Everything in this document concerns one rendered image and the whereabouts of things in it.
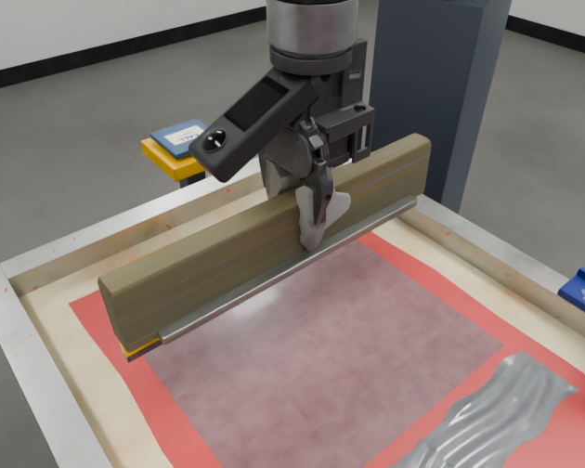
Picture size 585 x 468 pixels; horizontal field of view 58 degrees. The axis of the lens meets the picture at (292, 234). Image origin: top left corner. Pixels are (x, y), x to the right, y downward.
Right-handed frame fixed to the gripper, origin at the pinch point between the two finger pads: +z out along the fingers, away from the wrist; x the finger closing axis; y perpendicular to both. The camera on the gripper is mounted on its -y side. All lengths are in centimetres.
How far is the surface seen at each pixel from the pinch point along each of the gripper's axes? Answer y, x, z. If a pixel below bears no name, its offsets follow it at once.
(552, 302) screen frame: 25.2, -19.4, 11.6
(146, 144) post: 6, 50, 14
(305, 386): -5.1, -8.6, 13.6
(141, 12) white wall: 134, 336, 83
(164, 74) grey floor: 121, 287, 110
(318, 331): 1.2, -3.6, 13.6
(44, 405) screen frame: -28.2, 4.3, 10.0
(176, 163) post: 6.7, 40.9, 13.9
